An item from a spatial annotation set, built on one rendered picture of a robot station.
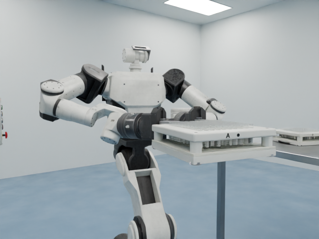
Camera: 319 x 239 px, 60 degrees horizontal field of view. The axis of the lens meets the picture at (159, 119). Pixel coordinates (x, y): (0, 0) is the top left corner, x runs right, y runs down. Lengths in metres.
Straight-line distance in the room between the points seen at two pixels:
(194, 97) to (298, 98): 4.04
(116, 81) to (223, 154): 0.72
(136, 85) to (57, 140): 3.66
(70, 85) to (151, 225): 0.65
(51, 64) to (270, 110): 3.91
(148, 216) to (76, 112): 0.53
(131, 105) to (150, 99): 0.09
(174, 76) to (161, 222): 0.69
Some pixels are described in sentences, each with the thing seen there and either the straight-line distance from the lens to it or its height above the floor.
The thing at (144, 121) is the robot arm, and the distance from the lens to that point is 0.87.
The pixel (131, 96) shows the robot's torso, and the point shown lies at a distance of 1.25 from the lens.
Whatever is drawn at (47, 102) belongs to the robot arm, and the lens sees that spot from 1.04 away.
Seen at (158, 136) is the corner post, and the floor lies 1.03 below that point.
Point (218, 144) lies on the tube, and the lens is 0.70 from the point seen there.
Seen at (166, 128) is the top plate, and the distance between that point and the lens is 0.73.
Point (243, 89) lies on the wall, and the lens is 5.85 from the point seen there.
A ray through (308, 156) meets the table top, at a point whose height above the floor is 0.88.
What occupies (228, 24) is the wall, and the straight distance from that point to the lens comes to 6.29.
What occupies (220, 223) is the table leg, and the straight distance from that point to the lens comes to 2.03.
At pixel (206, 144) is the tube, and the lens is 0.68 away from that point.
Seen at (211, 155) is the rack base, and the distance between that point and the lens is 0.65.
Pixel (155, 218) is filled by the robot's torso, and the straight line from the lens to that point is 1.22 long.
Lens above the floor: 1.13
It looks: 4 degrees down
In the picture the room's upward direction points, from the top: straight up
